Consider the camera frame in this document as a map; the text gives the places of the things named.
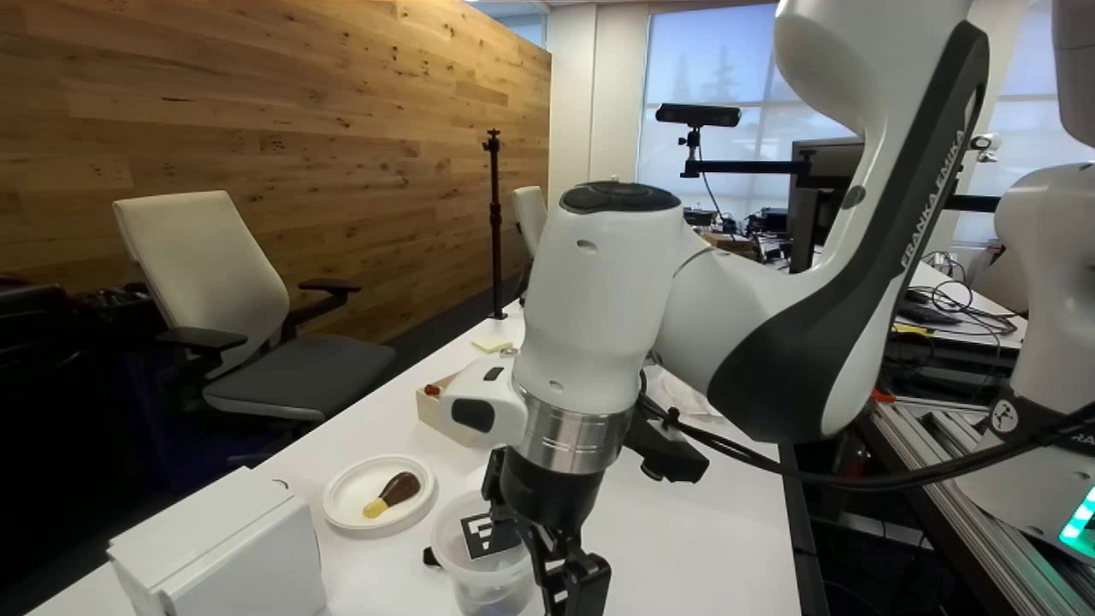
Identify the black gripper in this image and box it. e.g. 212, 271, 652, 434
475, 446, 613, 616

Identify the clear plastic bowl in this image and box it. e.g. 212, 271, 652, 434
438, 552, 540, 616

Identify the brown and yellow toy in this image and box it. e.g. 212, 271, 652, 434
359, 469, 424, 523

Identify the white round plate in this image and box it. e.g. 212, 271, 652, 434
322, 453, 438, 542

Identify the small pale yellow object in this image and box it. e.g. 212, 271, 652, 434
467, 327, 522, 361

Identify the clear square container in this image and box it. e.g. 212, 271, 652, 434
105, 461, 330, 616

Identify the black tripod stand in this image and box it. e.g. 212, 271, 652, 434
480, 128, 514, 321

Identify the black monitor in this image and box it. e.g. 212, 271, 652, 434
783, 137, 866, 277

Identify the white chair grey seat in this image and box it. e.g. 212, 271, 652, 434
110, 188, 400, 429

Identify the cluttered white desk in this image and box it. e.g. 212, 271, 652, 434
887, 262, 1028, 380

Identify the large office window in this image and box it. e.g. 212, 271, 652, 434
644, 3, 799, 192

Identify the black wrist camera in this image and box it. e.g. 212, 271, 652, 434
624, 406, 712, 486

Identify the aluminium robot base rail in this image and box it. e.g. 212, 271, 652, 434
866, 396, 1095, 616

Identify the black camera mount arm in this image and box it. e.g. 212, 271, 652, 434
677, 122, 803, 182

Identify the black stereo camera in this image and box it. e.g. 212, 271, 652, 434
652, 98, 746, 130

